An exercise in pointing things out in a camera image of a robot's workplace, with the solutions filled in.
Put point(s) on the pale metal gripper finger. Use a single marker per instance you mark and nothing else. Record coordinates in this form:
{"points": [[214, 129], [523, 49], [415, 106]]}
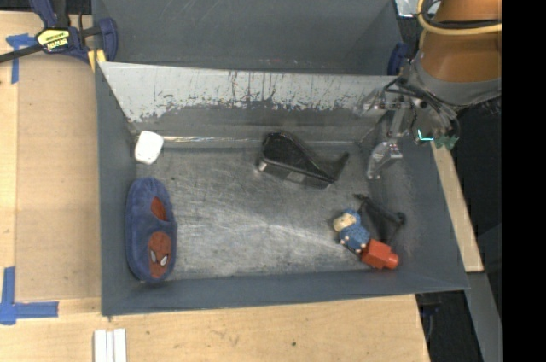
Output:
{"points": [[370, 125], [380, 161]]}

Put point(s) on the blue and red toy figure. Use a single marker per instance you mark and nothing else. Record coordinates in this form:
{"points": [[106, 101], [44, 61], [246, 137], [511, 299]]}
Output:
{"points": [[356, 234]]}

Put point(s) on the black wedge-shaped object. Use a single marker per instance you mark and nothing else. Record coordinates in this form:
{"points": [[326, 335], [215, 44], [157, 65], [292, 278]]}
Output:
{"points": [[294, 161]]}

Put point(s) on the grey metal bin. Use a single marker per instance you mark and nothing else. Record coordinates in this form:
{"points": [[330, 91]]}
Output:
{"points": [[239, 219]]}

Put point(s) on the white rounded plastic object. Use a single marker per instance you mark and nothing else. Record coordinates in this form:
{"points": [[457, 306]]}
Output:
{"points": [[149, 147]]}

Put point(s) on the blue slipper with red face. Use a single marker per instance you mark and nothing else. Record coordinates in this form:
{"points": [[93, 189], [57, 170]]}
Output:
{"points": [[143, 241]]}

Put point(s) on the black thin triangular frame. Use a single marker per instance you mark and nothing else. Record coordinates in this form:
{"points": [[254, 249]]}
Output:
{"points": [[386, 213]]}

